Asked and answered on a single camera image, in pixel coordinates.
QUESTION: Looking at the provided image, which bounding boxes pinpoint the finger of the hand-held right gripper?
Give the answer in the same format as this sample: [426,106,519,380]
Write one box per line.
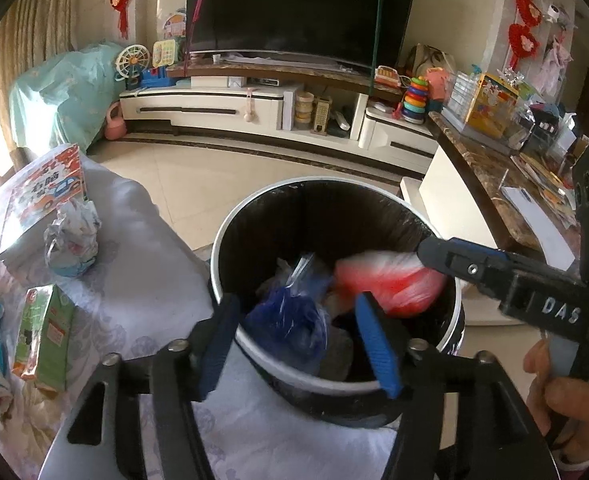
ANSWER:
[418,236,511,276]
[441,254,517,307]

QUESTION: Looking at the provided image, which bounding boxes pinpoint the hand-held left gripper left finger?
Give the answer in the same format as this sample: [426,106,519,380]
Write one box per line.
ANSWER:
[37,292,242,480]

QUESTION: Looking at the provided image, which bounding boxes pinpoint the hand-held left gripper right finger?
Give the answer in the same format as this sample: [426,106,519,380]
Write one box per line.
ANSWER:
[354,291,560,480]

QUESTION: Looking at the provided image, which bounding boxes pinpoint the orange snack bag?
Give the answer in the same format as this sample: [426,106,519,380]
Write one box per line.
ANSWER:
[334,251,447,317]

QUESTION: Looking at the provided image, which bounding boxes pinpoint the blue snack bag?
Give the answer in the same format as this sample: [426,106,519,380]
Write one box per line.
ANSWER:
[244,255,335,376]

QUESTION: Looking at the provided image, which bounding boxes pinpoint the round black white-rimmed bin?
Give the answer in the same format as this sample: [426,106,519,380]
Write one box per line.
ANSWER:
[209,176,466,428]

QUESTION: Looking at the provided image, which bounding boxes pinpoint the green drink carton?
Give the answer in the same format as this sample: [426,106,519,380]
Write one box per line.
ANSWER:
[12,284,75,393]

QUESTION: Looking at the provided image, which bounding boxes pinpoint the clear plastic wrapper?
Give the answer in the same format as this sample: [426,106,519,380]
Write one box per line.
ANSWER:
[43,199,100,278]

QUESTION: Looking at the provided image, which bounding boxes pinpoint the person's right hand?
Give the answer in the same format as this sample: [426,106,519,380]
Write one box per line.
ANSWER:
[523,337,589,471]

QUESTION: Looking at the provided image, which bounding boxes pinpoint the white paper sheet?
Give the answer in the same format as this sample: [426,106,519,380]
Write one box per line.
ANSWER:
[501,186,575,271]

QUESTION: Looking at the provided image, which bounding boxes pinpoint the yellow printed box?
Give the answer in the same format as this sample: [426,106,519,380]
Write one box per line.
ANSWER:
[464,72,520,138]

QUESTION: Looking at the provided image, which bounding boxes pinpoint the pink toy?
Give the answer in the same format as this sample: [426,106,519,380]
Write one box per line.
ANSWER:
[427,67,450,103]

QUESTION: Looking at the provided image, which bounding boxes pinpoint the red toy telephone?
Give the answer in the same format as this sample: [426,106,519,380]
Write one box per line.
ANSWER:
[375,65,400,88]

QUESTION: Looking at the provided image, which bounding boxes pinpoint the hanging pink clothes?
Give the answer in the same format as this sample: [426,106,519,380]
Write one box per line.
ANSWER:
[541,35,572,91]

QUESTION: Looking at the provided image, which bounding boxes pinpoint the green stick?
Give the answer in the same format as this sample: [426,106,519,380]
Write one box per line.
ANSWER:
[369,0,386,96]

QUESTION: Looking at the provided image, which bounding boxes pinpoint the white television cabinet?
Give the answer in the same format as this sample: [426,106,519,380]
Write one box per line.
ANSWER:
[119,50,440,166]

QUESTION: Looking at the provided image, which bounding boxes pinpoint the pink toy kettle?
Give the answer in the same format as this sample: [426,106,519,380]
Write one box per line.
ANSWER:
[105,101,128,141]

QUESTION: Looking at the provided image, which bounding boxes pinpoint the blue toy block set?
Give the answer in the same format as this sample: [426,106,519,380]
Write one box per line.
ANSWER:
[139,66,170,88]

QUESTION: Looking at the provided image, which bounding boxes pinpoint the teal covered armchair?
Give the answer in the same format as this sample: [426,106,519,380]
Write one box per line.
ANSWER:
[9,42,140,153]

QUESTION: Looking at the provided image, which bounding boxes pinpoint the toy ferris wheel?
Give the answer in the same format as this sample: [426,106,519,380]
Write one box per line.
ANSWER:
[114,44,152,86]

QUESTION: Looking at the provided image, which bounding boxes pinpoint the black flat television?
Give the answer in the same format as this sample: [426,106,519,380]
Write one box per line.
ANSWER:
[185,0,420,68]

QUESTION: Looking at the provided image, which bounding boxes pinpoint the toy house sign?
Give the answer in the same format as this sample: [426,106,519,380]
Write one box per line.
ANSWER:
[162,8,188,41]

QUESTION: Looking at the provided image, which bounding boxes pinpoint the beige curtain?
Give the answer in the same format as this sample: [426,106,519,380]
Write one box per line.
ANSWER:
[0,0,82,91]

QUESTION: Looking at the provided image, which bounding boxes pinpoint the rainbow stacking ring toy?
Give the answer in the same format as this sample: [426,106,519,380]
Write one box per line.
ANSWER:
[399,76,430,123]

